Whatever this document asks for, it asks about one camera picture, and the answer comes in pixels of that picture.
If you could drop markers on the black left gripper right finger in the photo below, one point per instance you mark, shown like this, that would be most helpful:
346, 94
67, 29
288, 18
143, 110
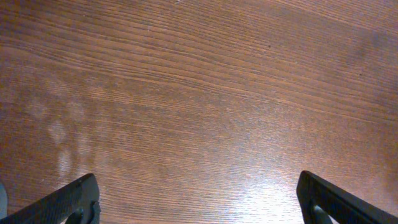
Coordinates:
323, 202

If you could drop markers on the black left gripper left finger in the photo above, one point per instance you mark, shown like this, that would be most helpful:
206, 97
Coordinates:
75, 203

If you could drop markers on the grey plastic basket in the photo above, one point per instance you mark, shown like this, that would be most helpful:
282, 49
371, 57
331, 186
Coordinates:
3, 201

